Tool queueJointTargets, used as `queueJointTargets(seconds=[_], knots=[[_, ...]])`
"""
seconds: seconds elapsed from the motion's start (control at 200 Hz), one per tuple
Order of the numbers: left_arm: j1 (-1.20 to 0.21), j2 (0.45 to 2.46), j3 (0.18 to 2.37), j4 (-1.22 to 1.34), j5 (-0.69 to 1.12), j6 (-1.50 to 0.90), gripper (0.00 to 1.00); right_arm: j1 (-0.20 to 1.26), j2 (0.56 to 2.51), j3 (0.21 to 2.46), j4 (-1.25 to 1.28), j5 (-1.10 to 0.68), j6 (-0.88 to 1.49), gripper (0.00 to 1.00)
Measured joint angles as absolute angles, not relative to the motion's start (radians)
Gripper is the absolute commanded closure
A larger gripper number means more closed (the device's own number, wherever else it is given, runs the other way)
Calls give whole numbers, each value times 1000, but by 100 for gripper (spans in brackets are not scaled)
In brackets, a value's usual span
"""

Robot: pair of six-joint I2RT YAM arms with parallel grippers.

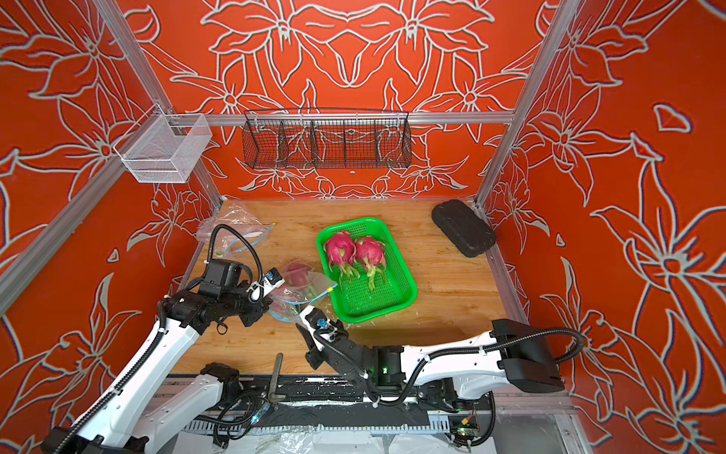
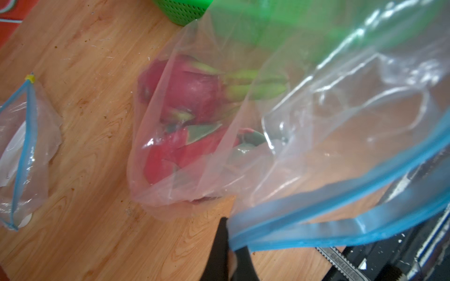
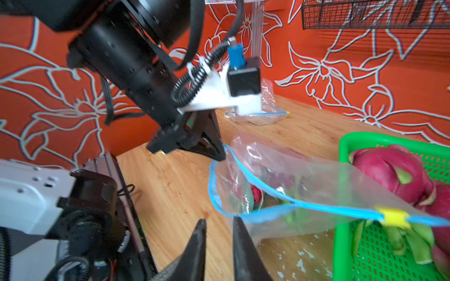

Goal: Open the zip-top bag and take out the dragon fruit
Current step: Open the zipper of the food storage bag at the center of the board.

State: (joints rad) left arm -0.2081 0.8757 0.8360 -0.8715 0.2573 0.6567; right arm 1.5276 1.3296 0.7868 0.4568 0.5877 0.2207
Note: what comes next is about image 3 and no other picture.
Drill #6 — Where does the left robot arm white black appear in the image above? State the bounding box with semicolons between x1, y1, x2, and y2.
1;1;245;281

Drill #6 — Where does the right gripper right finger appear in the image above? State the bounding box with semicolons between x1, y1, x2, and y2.
233;217;273;281

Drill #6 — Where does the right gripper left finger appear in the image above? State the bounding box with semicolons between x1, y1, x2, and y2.
151;219;206;281

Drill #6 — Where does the clear zip bag blue seal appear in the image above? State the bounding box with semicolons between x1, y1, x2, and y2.
224;78;291;126

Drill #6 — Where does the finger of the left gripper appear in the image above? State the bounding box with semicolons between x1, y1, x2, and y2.
198;110;226;162

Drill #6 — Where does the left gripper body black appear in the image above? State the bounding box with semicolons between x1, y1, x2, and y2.
146;110;211;154

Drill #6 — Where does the black wire wall basket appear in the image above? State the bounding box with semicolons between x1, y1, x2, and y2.
301;0;450;30

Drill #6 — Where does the green plastic perforated basket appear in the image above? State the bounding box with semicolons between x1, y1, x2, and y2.
332;132;450;281

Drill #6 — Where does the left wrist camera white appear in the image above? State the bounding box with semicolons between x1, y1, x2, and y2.
177;42;262;115

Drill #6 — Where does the pink dragon fruit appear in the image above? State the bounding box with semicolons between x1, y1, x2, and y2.
235;164;300;215
348;145;437;265
418;180;450;280

